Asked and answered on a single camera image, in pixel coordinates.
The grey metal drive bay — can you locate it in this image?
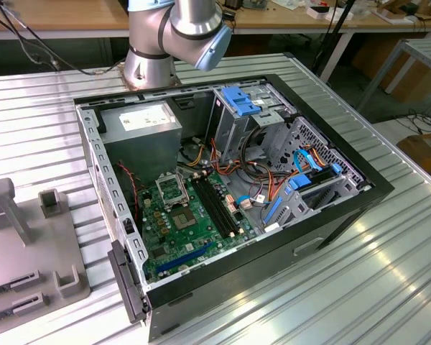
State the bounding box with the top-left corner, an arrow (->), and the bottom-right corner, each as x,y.
208,84 -> 296,160

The black case fan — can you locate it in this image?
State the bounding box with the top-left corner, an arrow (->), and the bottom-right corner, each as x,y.
113,160 -> 141,226

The yellow black wire bundle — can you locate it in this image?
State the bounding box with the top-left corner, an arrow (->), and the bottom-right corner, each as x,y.
179,138 -> 216,170

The metal socket cover frame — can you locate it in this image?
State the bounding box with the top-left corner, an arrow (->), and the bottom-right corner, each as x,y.
154,172 -> 187,211

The grey power supply box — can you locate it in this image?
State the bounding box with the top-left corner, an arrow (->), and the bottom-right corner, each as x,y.
98,101 -> 183,184

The black tripod leg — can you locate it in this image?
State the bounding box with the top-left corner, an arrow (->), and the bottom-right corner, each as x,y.
310,0 -> 357,75

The grey parts rack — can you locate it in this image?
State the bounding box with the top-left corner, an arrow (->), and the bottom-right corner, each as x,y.
0,178 -> 93,326

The blue expansion slot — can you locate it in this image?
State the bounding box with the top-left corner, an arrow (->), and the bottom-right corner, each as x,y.
154,242 -> 213,274

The hard disk in blue carrier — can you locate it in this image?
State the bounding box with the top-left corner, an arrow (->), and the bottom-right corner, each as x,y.
288,163 -> 343,191

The black plastic case bezel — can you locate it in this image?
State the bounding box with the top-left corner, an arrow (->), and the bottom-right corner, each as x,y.
106,239 -> 149,325

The white box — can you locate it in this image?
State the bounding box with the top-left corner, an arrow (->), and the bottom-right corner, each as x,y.
306,5 -> 353,22

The black cable silver connector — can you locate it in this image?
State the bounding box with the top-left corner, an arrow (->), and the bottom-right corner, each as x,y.
0,0 -> 126,77

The green motherboard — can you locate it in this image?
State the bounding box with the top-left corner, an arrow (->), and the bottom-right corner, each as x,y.
136,172 -> 256,285

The black RAM slot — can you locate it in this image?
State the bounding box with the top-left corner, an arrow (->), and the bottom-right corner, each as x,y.
203,175 -> 243,234
193,178 -> 235,239

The wooden desk white frame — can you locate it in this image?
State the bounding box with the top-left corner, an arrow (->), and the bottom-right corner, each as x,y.
0,0 -> 431,86

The black open PC case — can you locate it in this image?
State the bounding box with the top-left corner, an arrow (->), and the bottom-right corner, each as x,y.
73,73 -> 396,342

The blue flat data wire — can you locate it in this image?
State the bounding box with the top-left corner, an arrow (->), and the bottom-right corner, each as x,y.
292,149 -> 325,174

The tall brown cardboard box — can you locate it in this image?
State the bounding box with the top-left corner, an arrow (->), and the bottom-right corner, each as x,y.
351,35 -> 431,104

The grey metal disk bay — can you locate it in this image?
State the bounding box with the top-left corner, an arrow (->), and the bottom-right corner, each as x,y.
261,168 -> 360,234

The flat cardboard box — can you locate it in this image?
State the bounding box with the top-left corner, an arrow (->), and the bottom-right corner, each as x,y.
397,132 -> 431,180

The grey metal shelf frame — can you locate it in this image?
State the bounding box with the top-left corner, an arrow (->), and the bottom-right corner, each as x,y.
357,37 -> 431,114

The CPU socket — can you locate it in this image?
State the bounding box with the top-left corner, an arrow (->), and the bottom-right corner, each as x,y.
170,209 -> 198,231

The blue drive bay latch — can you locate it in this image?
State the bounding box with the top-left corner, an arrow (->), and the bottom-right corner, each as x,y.
221,86 -> 262,116

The orange red wire bundle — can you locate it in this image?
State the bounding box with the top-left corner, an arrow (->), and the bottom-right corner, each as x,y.
211,138 -> 333,204

